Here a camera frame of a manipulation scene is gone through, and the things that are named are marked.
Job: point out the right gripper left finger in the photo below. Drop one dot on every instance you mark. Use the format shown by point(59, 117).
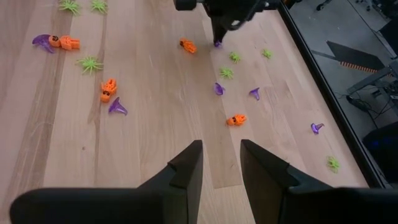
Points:
point(109, 205)

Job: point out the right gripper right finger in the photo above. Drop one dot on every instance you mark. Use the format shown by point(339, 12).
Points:
point(311, 205)

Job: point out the purple witch hat toy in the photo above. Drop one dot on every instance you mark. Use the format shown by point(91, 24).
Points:
point(316, 127)
point(218, 88)
point(217, 45)
point(117, 107)
point(255, 92)
point(43, 42)

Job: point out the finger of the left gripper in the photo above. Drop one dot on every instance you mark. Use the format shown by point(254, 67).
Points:
point(216, 34)
point(222, 34)

